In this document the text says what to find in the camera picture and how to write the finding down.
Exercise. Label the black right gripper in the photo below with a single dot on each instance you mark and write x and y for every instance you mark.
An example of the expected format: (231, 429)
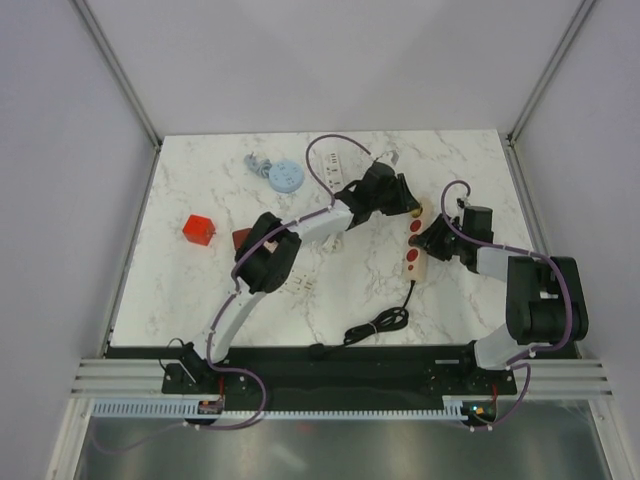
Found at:
(435, 249)

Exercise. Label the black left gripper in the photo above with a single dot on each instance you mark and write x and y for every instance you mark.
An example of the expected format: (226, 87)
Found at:
(404, 201)

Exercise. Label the white power strip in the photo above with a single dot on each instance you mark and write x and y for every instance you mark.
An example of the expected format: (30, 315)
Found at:
(332, 172)

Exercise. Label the black plug with cable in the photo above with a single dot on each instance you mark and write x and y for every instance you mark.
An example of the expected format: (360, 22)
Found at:
(390, 320)

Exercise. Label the white adapter plug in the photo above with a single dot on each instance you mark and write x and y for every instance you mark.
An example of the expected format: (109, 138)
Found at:
(300, 282)

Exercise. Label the dark red carp adapter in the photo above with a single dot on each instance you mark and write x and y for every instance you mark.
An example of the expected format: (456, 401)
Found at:
(239, 237)

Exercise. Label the red socket cube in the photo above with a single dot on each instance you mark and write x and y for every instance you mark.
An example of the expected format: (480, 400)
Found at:
(199, 230)

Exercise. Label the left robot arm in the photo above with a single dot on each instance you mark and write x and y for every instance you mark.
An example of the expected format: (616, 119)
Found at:
(265, 259)

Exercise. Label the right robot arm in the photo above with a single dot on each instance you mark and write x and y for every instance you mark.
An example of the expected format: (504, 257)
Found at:
(545, 308)

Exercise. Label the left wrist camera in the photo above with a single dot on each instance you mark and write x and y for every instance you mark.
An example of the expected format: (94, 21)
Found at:
(390, 158)

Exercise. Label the right aluminium frame post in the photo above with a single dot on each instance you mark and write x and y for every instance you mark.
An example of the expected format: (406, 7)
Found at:
(560, 53)

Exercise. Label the aluminium frame post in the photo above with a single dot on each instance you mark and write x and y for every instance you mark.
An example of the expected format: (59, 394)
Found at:
(91, 24)
(560, 53)

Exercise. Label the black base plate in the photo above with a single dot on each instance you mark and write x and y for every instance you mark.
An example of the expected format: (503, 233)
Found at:
(241, 357)

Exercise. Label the white slotted cable duct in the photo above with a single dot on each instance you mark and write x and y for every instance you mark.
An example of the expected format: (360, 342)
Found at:
(192, 409)

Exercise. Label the aluminium front rail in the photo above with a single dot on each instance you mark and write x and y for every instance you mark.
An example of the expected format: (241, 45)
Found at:
(543, 379)

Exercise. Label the left aluminium frame post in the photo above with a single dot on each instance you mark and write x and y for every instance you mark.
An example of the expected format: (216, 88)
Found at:
(91, 24)

